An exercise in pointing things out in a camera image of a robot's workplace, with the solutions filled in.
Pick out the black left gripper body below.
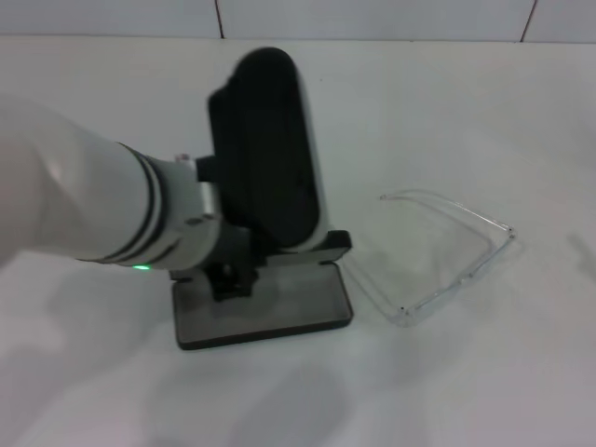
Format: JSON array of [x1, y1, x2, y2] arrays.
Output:
[[195, 222, 256, 271]]

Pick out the black glasses case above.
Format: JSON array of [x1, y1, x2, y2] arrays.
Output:
[[169, 229, 354, 351]]

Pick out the clear white glasses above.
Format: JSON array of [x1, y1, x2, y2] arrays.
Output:
[[346, 188, 516, 330]]

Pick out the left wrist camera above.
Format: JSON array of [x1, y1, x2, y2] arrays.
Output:
[[195, 46, 334, 255]]

